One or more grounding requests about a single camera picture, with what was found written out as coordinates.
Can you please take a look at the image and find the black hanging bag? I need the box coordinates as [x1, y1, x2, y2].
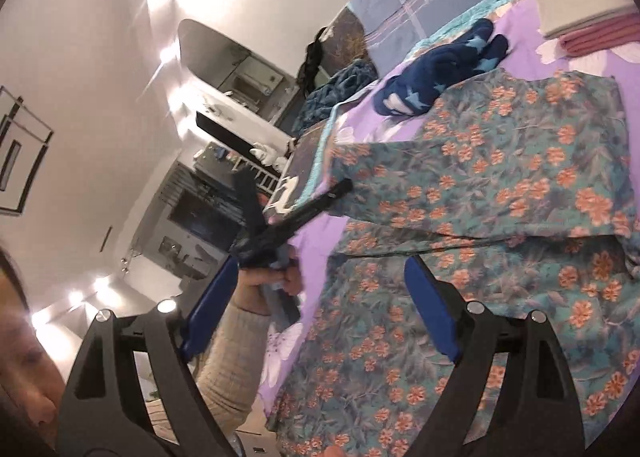
[297, 27, 332, 94]

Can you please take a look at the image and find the person's face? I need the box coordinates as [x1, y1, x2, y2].
[0, 247, 68, 457]

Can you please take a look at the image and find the teal floral garment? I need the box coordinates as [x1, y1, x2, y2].
[260, 69, 640, 457]

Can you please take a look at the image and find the pink folded cloth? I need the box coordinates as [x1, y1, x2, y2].
[557, 19, 640, 58]

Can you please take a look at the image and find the framed wall picture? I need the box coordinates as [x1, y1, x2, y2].
[0, 84, 55, 216]

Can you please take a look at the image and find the person's left forearm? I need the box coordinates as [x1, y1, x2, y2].
[192, 294, 302, 440]

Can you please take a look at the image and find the dark floral cushion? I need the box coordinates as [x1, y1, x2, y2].
[320, 4, 382, 74]

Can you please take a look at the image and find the teal fuzzy blanket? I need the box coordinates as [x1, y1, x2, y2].
[292, 59, 379, 134]

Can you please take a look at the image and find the purple floral bedsheet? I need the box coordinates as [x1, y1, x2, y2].
[257, 0, 640, 410]

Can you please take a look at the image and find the navy star-print garment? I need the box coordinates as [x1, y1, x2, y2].
[375, 19, 511, 118]

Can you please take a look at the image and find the dark cabinet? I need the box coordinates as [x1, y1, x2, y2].
[155, 159, 273, 284]

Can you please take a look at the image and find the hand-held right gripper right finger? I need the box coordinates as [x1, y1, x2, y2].
[404, 256, 632, 457]

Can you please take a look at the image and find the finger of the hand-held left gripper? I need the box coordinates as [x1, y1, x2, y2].
[231, 169, 266, 238]
[267, 178, 355, 238]

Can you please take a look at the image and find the white vanity table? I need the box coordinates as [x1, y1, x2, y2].
[170, 86, 297, 160]

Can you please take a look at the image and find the dark printed blanket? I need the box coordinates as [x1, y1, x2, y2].
[264, 129, 337, 218]

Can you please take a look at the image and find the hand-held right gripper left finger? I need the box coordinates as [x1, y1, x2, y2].
[54, 257, 241, 457]

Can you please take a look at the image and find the person's left hand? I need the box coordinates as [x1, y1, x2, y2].
[239, 264, 307, 312]

